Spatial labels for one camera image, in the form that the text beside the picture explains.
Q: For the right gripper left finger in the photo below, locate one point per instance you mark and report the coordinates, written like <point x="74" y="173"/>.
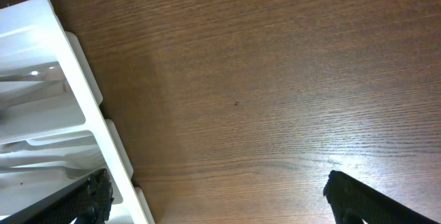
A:
<point x="88" y="200"/>

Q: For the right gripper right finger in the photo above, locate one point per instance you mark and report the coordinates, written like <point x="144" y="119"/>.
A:
<point x="354" y="202"/>

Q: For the steel fork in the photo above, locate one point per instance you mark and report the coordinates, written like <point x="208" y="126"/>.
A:
<point x="32" y="145"/>

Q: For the white plastic cutlery tray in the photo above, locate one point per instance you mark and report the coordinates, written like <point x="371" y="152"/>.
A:
<point x="48" y="91"/>

